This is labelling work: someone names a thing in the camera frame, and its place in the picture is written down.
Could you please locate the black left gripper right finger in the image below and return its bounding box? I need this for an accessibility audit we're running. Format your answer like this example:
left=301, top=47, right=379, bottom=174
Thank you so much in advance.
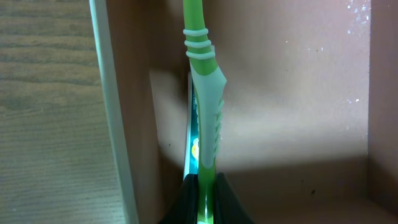
left=213, top=173, right=254, bottom=224

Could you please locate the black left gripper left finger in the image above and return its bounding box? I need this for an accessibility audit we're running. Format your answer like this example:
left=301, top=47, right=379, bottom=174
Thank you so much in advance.
left=159, top=174, right=198, bottom=224

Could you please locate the white box with pink interior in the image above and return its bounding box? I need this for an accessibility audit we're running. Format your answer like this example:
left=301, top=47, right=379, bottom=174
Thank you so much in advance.
left=90, top=1, right=397, bottom=223

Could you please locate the green white toothbrush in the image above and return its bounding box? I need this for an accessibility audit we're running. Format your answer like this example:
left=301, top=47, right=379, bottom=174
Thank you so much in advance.
left=183, top=0, right=226, bottom=223

